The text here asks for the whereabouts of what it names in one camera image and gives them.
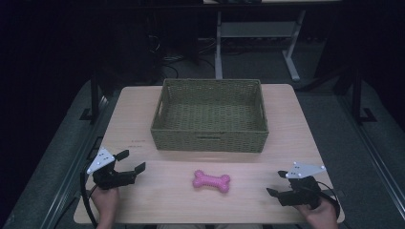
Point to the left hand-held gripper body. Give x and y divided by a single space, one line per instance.
110 178

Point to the black metal stand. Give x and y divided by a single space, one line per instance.
358 98
94 98

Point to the green woven basket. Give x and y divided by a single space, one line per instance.
210 124

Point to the pink bone-shaped chew toy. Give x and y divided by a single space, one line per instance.
211 181

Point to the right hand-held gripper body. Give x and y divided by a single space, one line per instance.
302 191

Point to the metal floor rail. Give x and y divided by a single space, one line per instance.
372 152
71 165

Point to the white metal desk frame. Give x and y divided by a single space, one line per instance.
254 30

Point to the person's right hand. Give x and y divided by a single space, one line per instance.
320 216

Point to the person's left hand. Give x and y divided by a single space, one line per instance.
106 203

